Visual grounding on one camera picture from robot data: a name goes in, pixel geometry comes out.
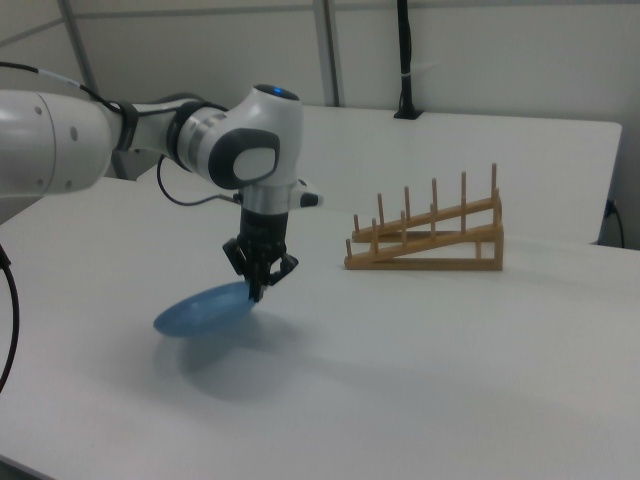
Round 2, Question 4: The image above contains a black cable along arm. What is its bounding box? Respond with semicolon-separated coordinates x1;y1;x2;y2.
0;60;129;121

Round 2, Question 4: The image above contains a black camera stand pole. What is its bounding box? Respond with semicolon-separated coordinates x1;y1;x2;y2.
392;0;424;121

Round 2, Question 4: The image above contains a black cable at table end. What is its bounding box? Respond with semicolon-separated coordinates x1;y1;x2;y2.
603;198;627;249

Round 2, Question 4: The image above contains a thick black hanging cable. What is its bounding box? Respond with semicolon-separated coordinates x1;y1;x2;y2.
0;243;22;397

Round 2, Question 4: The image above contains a black looped gripper cable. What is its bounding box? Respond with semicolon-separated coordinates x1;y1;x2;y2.
156;155;245;207

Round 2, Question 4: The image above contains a wooden plate rack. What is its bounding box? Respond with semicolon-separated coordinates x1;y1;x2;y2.
343;161;506;273

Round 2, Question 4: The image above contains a blue round plate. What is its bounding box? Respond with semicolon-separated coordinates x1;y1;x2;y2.
152;280;257;340

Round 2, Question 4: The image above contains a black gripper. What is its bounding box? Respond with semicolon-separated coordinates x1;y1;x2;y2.
221;208;301;304

